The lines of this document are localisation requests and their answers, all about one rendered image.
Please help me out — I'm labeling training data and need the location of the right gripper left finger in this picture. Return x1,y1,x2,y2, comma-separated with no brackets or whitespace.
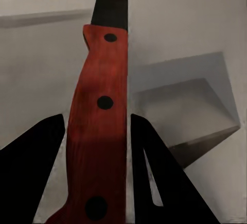
0,114,65,224

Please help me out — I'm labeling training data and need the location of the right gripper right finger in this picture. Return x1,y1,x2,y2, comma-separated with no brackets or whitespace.
131,114,220,224

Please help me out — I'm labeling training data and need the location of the parer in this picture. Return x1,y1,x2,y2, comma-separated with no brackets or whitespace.
45,0,128,224

